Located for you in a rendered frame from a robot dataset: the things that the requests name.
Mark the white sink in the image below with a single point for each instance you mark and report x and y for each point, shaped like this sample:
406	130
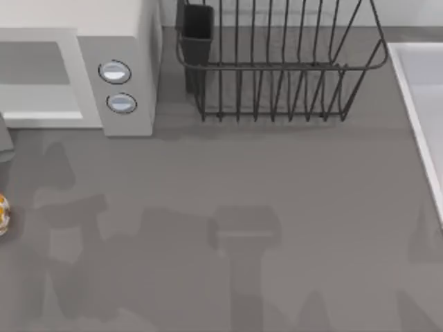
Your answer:
420	103

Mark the orange and white round object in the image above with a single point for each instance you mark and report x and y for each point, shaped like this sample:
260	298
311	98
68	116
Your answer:
3	214

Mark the pale microwave oven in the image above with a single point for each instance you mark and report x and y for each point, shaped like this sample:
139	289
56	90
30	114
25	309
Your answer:
117	31

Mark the black cutlery holder cup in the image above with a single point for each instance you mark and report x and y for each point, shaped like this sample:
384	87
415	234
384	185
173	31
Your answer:
196	32

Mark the round silver microwave knob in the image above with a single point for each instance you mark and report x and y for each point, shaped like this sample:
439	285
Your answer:
121	103
114	72

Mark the microwave oven door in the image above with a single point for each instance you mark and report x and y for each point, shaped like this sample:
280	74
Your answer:
41	77

